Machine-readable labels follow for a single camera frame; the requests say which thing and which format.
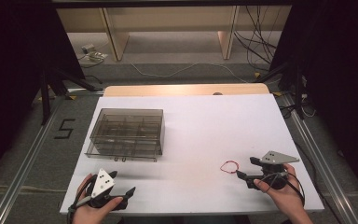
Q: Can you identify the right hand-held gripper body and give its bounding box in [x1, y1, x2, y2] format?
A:
[245, 150, 301, 191]

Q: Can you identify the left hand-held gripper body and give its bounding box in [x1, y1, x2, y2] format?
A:
[85, 168, 129, 210]

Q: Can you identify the red string loop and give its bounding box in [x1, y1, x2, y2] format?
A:
[219, 160, 241, 175]

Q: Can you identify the clear grey drawer box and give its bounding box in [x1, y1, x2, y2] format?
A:
[84, 107, 166, 163]

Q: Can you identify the person's right hand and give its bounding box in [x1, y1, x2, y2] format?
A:
[253, 163, 307, 215]

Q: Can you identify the person's left hand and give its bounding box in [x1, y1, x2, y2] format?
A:
[72, 173, 124, 224]

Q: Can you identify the white table cover board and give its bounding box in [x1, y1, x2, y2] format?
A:
[59, 93, 325, 217]

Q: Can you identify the black metal stand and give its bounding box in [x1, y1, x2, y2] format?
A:
[38, 66, 105, 126]
[255, 61, 308, 121]

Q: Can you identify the light wooden table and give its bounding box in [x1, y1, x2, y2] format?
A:
[103, 82, 271, 98]

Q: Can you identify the black curtain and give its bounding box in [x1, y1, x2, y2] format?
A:
[0, 0, 87, 189]
[268, 0, 358, 204]

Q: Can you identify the grey power adapter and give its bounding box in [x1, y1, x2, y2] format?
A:
[80, 43, 96, 55]

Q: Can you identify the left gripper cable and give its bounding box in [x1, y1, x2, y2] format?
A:
[66, 185, 93, 224]

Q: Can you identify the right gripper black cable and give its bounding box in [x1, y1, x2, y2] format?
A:
[260, 171, 307, 209]

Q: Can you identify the aluminium floor rail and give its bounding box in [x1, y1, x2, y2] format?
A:
[0, 95, 63, 224]
[280, 92, 358, 224]

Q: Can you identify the bundle of black cables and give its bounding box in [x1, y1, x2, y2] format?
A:
[233, 5, 282, 65]

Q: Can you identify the white floor cable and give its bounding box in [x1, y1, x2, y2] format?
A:
[130, 62, 250, 84]

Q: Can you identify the coiled white cable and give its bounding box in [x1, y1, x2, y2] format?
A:
[86, 51, 109, 63]

